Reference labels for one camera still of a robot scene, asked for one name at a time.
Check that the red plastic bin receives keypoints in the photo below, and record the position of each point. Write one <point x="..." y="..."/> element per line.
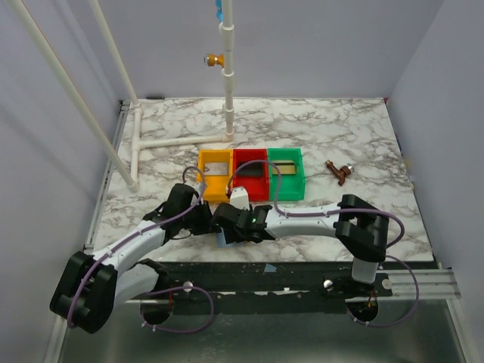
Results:
<point x="257" y="188"/>

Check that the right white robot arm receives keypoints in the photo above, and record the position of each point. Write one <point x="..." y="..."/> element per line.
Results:
<point x="360" y="227"/>

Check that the silver card in yellow bin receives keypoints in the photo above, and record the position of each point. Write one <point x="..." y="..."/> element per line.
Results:
<point x="216" y="168"/>

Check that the brown brass faucet valve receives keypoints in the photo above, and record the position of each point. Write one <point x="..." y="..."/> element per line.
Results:
<point x="341" y="173"/>

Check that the aluminium extrusion frame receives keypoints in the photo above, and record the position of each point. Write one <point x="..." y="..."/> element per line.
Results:
<point x="433" y="284"/>

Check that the yellow plastic bin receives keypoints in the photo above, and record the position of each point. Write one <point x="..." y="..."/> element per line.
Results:
<point x="216" y="186"/>

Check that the black card in red bin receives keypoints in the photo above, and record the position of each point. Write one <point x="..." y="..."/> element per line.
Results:
<point x="251" y="170"/>

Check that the white PVC pipe frame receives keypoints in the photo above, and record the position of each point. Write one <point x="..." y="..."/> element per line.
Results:
<point x="224" y="13"/>

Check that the orange nozzle on pipe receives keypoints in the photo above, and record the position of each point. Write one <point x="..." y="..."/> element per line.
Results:
<point x="212" y="60"/>

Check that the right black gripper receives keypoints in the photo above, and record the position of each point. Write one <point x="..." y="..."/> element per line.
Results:
<point x="225" y="221"/>

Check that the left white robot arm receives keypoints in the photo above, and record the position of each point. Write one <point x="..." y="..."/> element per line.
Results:
<point x="93" y="285"/>

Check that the green plastic bin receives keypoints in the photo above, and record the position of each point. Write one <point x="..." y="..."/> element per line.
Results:
<point x="293" y="187"/>

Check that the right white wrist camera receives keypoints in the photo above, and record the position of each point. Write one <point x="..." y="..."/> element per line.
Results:
<point x="239" y="198"/>

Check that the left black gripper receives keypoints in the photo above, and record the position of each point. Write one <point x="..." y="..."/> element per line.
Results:
<point x="206" y="215"/>

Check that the black mounting rail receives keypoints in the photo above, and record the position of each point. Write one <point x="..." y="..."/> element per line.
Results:
<point x="242" y="288"/>

